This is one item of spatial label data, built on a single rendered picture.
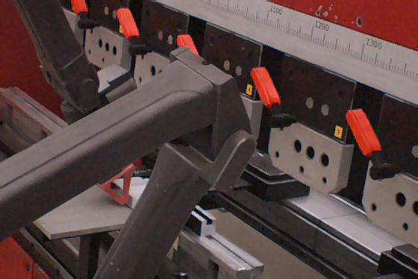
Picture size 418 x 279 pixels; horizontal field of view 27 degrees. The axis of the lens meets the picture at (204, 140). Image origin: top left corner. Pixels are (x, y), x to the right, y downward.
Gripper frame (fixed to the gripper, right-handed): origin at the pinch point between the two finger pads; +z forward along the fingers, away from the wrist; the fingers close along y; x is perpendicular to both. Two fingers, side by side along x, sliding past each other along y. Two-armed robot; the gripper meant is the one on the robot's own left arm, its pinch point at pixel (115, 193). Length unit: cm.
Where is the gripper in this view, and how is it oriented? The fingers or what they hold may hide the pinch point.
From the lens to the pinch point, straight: 154.7
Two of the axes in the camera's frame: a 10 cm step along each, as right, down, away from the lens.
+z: 2.6, 8.0, 5.5
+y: -5.6, -3.3, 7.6
